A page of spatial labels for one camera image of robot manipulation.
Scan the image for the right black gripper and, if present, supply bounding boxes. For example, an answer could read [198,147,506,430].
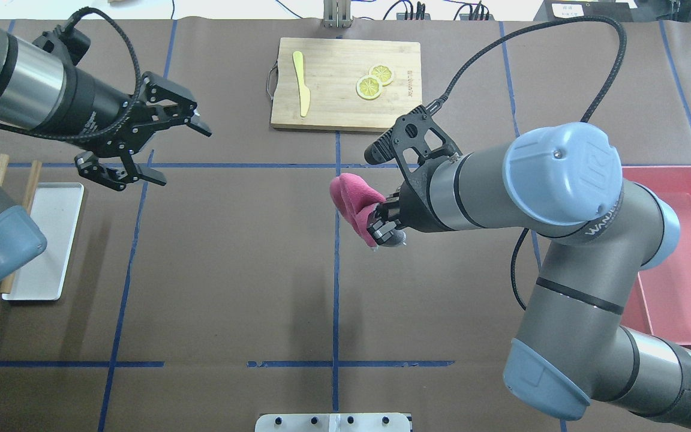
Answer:
[367,160,459,248]

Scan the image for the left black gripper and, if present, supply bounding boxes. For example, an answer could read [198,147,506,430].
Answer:
[46,66,213,191]

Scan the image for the pink microfibre cloth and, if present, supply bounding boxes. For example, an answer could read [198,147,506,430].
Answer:
[329,173,386,249]

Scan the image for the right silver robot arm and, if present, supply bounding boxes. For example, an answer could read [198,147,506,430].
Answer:
[365,118,691,429]

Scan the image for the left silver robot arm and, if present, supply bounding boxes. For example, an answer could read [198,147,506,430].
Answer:
[0,7,212,282]

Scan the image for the white towel rack stand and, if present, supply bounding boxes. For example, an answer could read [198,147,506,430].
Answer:
[0,155,85,301]

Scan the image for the front lemon slice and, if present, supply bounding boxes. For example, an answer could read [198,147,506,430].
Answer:
[354,74,384,101]

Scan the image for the lemon slice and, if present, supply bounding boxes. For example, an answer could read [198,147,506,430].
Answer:
[368,64,395,86]
[354,74,384,101]

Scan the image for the rear lemon slice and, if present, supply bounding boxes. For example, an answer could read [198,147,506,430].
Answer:
[368,64,395,86]

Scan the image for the yellow plastic knife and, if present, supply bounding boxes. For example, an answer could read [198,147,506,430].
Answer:
[292,51,311,118]

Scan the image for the bamboo cutting board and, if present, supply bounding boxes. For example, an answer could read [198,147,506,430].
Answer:
[271,37,422,133]

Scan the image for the black box with label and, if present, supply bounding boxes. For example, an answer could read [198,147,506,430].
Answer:
[533,1,634,22]

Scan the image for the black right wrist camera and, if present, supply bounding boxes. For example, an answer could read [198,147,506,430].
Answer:
[363,106,461,182]

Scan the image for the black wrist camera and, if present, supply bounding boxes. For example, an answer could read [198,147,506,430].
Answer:
[32,25,91,66]
[363,106,461,182]

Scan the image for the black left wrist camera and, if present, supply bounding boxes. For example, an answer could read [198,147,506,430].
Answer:
[32,25,91,66]

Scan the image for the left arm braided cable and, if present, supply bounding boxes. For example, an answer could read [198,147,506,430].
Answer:
[0,6,142,143]

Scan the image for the aluminium frame post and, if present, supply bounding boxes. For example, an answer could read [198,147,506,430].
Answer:
[323,0,353,28]

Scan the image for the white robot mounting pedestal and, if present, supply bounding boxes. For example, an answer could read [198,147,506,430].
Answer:
[254,412,413,431]

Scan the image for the black braided camera cable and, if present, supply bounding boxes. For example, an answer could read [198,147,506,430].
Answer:
[429,15,628,311]

